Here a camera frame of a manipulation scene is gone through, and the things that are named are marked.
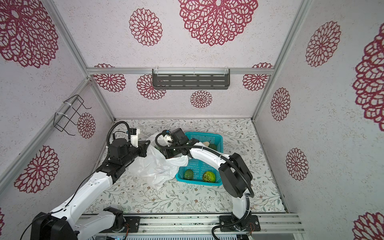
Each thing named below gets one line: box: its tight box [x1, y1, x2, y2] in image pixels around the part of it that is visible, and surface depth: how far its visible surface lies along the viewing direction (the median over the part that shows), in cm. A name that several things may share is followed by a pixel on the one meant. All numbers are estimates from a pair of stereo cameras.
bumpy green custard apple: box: [202, 171, 216, 183], surface depth 85 cm
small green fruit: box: [184, 169, 194, 181], surface depth 87 cm
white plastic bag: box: [128, 133, 189, 190], surface depth 82 cm
